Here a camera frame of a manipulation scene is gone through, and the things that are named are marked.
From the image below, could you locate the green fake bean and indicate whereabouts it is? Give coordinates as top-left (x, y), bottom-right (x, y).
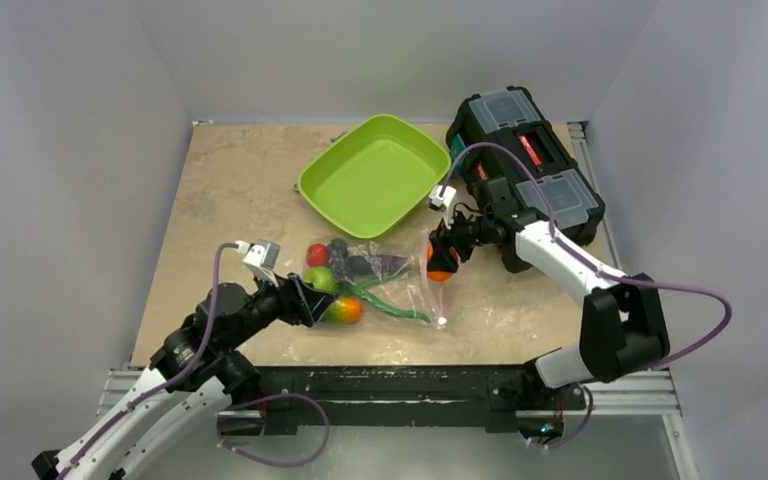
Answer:
top-left (346, 284), bottom-right (431, 323)

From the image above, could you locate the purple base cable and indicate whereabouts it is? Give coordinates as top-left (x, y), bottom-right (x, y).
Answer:
top-left (526, 387), bottom-right (596, 452)
top-left (216, 392), bottom-right (331, 468)

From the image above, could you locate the black Delixi toolbox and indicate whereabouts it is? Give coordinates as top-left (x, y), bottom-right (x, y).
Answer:
top-left (445, 86), bottom-right (605, 273)

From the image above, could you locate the dark fake grape bunch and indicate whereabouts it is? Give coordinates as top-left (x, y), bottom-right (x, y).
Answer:
top-left (326, 238), bottom-right (372, 283)

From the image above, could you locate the clear zip top bag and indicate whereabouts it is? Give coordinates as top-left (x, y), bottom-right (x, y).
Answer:
top-left (302, 236), bottom-right (448, 329)

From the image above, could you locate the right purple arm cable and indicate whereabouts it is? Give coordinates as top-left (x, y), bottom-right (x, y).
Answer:
top-left (438, 142), bottom-right (734, 372)

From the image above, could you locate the purple fake eggplant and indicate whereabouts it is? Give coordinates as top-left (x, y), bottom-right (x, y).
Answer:
top-left (347, 254), bottom-right (411, 276)

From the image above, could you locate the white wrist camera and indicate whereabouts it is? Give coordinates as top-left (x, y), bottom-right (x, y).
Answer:
top-left (428, 185), bottom-right (457, 230)
top-left (234, 239), bottom-right (281, 287)

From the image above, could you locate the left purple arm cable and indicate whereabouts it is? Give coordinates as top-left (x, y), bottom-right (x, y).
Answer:
top-left (52, 241), bottom-right (243, 480)

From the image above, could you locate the green fake fruit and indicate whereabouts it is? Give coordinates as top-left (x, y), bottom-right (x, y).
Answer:
top-left (302, 266), bottom-right (339, 292)

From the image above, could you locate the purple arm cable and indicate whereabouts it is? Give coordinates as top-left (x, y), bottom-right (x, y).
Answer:
top-left (438, 142), bottom-right (734, 372)
top-left (52, 241), bottom-right (243, 480)

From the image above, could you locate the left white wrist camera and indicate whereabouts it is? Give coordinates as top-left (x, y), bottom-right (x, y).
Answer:
top-left (234, 239), bottom-right (281, 287)

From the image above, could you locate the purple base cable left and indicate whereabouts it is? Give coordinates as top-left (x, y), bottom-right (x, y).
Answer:
top-left (216, 392), bottom-right (331, 468)

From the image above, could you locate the red fake tomato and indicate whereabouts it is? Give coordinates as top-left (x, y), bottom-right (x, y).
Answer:
top-left (305, 243), bottom-right (330, 267)

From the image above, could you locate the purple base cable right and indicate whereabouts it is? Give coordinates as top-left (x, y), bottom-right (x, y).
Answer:
top-left (526, 387), bottom-right (596, 452)

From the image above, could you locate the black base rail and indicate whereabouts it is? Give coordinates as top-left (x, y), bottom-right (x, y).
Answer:
top-left (218, 364), bottom-right (588, 440)

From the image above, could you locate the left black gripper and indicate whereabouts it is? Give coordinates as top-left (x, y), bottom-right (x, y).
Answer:
top-left (221, 264), bottom-right (336, 351)

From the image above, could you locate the green plastic tray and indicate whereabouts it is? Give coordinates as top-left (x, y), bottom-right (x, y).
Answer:
top-left (296, 114), bottom-right (451, 239)

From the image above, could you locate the orange green fake mango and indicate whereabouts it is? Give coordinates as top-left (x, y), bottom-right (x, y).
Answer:
top-left (321, 296), bottom-right (364, 325)

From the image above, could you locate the orange fake fruit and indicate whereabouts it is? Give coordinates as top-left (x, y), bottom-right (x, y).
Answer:
top-left (426, 246), bottom-right (459, 282)

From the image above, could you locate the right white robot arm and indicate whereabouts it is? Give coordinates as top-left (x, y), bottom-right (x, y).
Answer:
top-left (427, 194), bottom-right (670, 407)

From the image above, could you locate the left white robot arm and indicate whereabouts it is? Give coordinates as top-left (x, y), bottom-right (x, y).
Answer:
top-left (32, 274), bottom-right (338, 479)

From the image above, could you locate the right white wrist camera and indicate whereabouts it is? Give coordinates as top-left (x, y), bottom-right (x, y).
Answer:
top-left (428, 185), bottom-right (457, 230)

